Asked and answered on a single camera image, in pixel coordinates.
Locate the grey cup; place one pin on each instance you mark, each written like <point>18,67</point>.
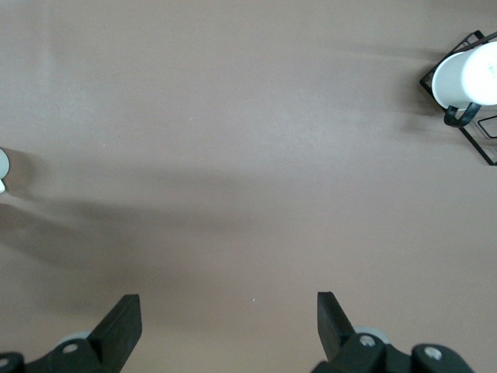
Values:
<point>3,167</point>

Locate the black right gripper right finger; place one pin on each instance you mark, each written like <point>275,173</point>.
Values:
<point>341,342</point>

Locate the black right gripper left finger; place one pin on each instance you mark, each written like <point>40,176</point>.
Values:
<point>112,338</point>

